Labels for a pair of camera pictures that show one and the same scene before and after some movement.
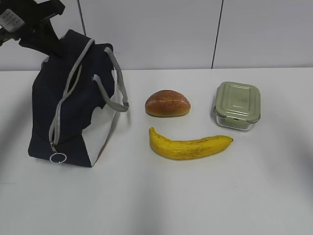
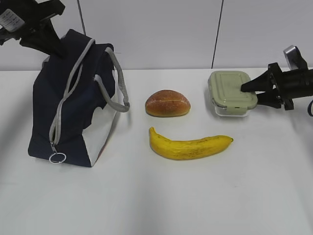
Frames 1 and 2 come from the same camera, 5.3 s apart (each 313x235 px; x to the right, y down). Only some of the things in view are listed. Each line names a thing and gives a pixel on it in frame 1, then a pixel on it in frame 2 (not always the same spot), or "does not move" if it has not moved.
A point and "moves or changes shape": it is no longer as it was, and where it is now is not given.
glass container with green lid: (237, 105) moves or changes shape
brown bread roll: (167, 103) does not move
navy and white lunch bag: (77, 98) does not move
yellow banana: (163, 149) does not move
